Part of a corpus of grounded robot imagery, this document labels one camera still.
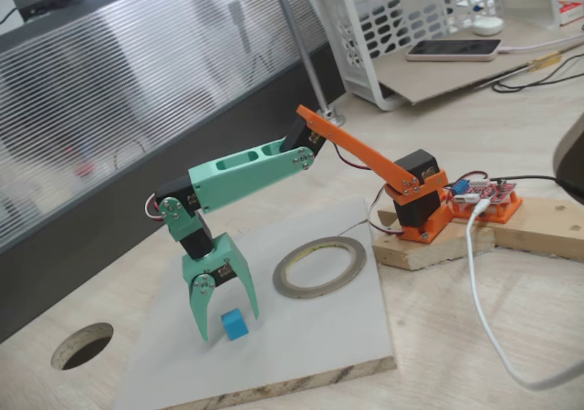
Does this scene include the blue cube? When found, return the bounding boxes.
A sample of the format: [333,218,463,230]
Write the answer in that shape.
[220,308,250,341]

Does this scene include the grey chipboard panel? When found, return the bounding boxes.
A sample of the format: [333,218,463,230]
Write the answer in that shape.
[112,196,397,410]

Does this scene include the wooden base block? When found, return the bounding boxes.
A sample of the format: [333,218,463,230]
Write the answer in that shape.
[371,208,496,272]

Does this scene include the ribbed translucent desk partition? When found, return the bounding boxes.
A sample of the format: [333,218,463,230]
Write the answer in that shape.
[0,0,348,342]

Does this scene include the metal partition pole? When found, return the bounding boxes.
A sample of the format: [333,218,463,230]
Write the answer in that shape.
[268,0,347,129]

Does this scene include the red circuit board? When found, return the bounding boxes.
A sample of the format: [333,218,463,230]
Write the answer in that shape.
[449,176,519,205]

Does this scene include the wooden plank under circuit board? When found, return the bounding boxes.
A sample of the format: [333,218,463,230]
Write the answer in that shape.
[474,197,584,261]

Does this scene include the smartphone with pale case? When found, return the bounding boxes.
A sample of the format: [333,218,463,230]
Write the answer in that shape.
[405,38,503,63]

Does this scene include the grey rounded object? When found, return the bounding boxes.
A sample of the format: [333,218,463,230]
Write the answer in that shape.
[552,112,584,205]

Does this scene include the white earbuds case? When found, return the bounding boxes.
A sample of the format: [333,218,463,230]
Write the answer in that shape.
[472,16,505,37]

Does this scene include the white plastic mesh basket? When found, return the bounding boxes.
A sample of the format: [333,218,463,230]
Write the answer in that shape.
[312,0,562,112]

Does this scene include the red printed box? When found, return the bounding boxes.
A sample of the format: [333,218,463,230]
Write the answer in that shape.
[558,0,584,27]

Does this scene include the grey ring of tape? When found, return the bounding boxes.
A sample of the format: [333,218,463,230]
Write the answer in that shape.
[272,236,368,300]

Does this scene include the white USB cable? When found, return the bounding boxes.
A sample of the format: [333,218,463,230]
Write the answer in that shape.
[464,199,584,392]

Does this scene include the orange circuit board mount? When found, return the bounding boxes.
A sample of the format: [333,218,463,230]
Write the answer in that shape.
[449,190,524,225]

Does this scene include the thin black looped cable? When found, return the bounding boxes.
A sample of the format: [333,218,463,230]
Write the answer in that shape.
[491,53,584,94]

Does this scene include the black power cable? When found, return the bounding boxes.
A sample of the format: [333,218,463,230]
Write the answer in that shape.
[490,174,584,201]

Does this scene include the yellow handled screwdriver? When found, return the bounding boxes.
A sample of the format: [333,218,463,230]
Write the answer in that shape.
[474,51,563,88]

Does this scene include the pale phone charging cable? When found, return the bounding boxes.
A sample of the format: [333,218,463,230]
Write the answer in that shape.
[499,33,584,55]

